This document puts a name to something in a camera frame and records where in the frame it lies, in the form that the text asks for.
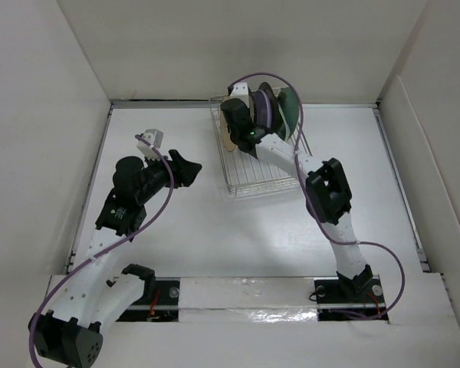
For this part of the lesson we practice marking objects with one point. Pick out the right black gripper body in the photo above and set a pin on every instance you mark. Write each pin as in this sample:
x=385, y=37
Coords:
x=246, y=108

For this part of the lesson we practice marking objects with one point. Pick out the metal wire dish rack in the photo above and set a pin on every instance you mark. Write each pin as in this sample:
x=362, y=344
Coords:
x=244, y=175

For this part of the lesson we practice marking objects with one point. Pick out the black mosaic rimmed plate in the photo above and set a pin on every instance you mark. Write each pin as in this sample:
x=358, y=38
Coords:
x=250, y=105

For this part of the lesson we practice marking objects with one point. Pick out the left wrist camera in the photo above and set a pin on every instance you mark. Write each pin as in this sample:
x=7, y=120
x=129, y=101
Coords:
x=150, y=141

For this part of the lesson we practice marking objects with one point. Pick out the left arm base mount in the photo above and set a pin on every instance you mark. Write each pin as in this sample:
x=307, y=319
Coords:
x=162, y=306

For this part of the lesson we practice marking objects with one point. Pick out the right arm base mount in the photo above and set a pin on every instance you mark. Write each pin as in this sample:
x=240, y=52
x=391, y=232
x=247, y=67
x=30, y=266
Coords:
x=334, y=305

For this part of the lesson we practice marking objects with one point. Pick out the brown rimmed cream plate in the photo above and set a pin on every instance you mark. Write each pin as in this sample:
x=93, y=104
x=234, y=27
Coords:
x=276, y=118

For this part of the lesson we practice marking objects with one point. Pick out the teal rectangular ceramic plate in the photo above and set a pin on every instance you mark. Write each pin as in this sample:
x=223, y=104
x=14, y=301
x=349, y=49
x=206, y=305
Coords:
x=285, y=126

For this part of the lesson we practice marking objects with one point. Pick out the purple plastic plate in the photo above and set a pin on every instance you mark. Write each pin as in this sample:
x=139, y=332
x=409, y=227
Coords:
x=262, y=109

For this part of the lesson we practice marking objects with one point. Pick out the teal round plate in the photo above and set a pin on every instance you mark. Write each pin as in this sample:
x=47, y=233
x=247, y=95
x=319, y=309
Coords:
x=289, y=103

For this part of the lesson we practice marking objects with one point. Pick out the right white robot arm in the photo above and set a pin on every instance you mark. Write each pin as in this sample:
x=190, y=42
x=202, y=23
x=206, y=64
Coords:
x=324, y=185

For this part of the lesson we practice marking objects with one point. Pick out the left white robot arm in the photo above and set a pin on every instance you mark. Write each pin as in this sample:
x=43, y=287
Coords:
x=70, y=323

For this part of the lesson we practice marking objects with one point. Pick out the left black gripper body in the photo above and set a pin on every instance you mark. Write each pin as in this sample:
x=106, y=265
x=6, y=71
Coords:
x=158, y=176

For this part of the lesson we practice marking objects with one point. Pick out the tan floral round plate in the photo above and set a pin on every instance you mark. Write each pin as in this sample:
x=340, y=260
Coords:
x=227, y=142

